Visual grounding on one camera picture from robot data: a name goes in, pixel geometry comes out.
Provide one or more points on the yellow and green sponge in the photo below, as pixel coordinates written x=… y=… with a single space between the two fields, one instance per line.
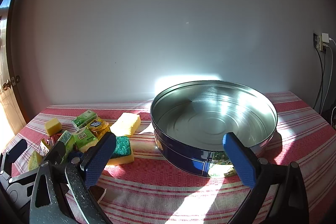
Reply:
x=34 y=161

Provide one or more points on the dark green tissue packet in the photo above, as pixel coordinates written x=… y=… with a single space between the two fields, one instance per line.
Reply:
x=84 y=119

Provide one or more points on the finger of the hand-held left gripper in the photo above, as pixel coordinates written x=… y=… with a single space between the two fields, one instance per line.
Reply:
x=59 y=151
x=15 y=155

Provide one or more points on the small yellow sponge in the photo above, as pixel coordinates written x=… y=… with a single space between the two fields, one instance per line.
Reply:
x=52 y=126

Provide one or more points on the wooden door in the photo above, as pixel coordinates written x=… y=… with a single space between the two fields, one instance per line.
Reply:
x=8 y=108

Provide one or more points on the yellow snack packet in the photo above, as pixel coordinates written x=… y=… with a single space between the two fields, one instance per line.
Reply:
x=98 y=128

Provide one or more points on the white charger plug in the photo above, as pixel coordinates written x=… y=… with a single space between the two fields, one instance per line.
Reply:
x=325 y=39

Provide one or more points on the round blue cookie tin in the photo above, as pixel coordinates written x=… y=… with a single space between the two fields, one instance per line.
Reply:
x=210 y=121

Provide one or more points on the blue cloth item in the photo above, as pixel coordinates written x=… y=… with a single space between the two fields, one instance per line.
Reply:
x=74 y=153

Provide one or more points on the brown snack packet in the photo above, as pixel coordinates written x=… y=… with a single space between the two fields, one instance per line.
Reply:
x=101 y=193

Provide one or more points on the wall socket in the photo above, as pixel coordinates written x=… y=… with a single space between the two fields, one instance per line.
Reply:
x=316 y=41

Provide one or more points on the small yellow packet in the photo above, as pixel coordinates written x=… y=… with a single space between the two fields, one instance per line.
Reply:
x=44 y=148

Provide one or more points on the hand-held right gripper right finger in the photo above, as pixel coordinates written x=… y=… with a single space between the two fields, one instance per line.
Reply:
x=240 y=161

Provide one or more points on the light green tissue packet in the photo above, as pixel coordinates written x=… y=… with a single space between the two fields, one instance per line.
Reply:
x=67 y=141
x=84 y=138

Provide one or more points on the red striped tablecloth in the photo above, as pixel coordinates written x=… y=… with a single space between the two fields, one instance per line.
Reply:
x=162 y=187

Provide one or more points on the green scouring sponge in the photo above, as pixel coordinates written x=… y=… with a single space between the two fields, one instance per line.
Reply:
x=122 y=148

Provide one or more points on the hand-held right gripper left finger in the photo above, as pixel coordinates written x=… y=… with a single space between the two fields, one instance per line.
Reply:
x=99 y=158

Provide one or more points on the large yellow sponge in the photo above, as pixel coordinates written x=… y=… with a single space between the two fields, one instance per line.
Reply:
x=126 y=124

